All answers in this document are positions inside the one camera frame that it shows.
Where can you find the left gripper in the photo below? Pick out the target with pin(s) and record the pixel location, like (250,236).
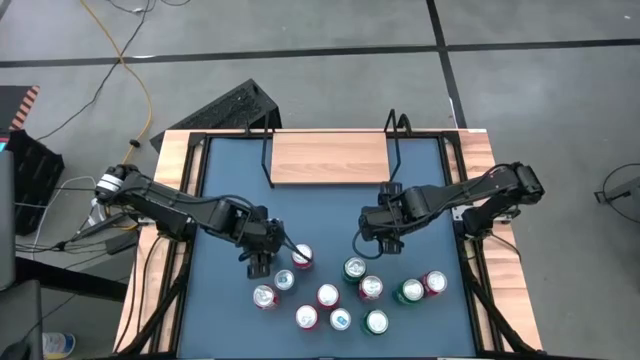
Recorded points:
(262,237)

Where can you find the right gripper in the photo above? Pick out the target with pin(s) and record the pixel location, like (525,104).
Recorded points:
(380,224)

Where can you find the red Fanta strawberry can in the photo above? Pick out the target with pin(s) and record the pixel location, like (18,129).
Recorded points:
(306,316)
(328,295)
(301,256)

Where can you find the green soda can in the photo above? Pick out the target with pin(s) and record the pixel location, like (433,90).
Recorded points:
(412,290)
(354,268)
(376,321)

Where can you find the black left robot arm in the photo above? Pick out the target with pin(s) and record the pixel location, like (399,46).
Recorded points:
(165,202)

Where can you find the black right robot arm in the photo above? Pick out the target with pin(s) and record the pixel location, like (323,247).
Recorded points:
(475,189)

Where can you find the red Coca-Cola can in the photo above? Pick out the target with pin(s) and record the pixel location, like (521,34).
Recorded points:
(263,295)
(435,281)
(371,286)

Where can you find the blue table mat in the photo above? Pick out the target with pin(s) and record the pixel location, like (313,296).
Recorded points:
(320,220)

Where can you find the white power strip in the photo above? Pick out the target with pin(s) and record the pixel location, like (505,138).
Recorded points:
(93,205)

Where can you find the black floor beam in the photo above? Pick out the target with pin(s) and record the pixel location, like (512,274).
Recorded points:
(70,280)

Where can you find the plastic bottle yellow blue label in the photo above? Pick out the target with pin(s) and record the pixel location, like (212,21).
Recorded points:
(57,345)

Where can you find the black plastic crate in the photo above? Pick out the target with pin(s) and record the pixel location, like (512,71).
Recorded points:
(35,175)

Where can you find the grey equipment case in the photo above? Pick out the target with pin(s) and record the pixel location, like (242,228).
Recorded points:
(6,220)

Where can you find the black orange striped panel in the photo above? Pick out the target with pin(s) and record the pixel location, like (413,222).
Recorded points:
(12,105)

